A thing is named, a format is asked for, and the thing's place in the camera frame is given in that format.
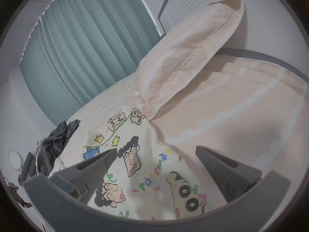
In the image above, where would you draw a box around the pale pink striped pillow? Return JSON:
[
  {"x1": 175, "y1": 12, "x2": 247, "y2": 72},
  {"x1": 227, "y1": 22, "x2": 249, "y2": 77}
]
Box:
[{"x1": 135, "y1": 0, "x2": 245, "y2": 121}]

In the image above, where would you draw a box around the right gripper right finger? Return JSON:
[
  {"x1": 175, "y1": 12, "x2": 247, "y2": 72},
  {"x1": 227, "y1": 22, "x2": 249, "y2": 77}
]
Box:
[{"x1": 195, "y1": 145, "x2": 263, "y2": 203}]

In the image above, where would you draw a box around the bed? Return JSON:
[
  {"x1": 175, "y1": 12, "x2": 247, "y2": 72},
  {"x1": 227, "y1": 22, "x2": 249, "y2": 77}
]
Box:
[{"x1": 54, "y1": 0, "x2": 309, "y2": 210}]

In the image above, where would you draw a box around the white printed pyjama top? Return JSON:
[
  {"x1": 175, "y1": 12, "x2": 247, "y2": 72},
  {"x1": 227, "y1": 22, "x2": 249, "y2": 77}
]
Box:
[{"x1": 54, "y1": 105, "x2": 208, "y2": 220}]

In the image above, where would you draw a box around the black garment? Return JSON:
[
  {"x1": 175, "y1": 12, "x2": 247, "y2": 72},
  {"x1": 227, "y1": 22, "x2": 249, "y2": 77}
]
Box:
[{"x1": 36, "y1": 119, "x2": 81, "y2": 176}]

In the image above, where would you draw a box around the blue-green curtain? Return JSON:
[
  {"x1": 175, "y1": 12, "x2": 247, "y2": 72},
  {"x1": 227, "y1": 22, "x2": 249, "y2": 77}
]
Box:
[
  {"x1": 40, "y1": 0, "x2": 165, "y2": 107},
  {"x1": 19, "y1": 18, "x2": 84, "y2": 130}
]

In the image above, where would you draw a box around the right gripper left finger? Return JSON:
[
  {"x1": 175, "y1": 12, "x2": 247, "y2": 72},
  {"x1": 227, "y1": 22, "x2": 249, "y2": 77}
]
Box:
[{"x1": 49, "y1": 148, "x2": 118, "y2": 202}]

